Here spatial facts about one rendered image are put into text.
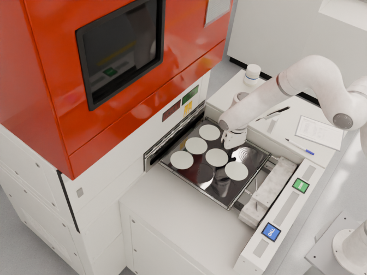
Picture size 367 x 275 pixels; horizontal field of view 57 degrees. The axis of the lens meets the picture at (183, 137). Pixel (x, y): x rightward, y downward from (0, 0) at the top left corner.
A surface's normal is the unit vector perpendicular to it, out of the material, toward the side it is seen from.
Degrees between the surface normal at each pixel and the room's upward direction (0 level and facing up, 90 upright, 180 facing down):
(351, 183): 0
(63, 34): 90
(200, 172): 0
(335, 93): 61
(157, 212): 0
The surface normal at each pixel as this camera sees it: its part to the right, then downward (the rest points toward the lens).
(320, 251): 0.09, -0.64
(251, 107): -0.12, 0.14
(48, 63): 0.79, 0.50
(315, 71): -0.55, 0.07
